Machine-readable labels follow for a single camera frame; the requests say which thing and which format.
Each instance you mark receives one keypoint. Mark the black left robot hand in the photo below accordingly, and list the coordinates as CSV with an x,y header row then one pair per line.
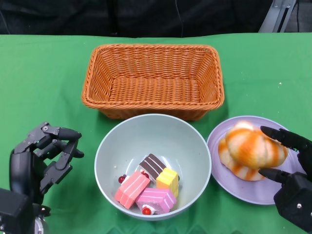
x,y
20,168

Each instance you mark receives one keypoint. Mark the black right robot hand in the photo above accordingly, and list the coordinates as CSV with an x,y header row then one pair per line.
x,y
297,200

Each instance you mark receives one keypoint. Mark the orange striped bread roll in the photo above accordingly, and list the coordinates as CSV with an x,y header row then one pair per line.
x,y
251,146
234,165

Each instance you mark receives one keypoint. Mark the pale green bowl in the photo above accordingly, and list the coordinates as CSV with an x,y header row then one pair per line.
x,y
151,134

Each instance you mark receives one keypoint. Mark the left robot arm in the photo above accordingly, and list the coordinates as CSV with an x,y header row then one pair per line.
x,y
14,212

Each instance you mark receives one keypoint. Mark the lavender plate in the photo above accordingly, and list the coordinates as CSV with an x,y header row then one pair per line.
x,y
239,190

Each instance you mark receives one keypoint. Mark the salmon pink cake slice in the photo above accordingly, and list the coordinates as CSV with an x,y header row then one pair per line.
x,y
132,189

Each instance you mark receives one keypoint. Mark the yellow cake slice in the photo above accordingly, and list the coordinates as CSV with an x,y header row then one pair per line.
x,y
168,181

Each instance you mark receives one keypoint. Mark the brown chocolate cake slice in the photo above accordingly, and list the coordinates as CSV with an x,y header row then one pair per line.
x,y
152,164

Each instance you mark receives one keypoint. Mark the pink cake slice with cherry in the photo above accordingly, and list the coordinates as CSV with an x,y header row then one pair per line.
x,y
158,198

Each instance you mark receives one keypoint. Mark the orange wicker basket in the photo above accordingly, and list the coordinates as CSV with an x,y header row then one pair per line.
x,y
153,80

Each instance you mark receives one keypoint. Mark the green tablecloth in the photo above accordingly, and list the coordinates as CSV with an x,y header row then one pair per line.
x,y
48,85

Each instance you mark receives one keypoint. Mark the black backdrop curtain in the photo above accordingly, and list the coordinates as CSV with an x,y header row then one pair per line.
x,y
97,17

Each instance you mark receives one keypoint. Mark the grey metal stand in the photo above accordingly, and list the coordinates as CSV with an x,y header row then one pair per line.
x,y
274,17

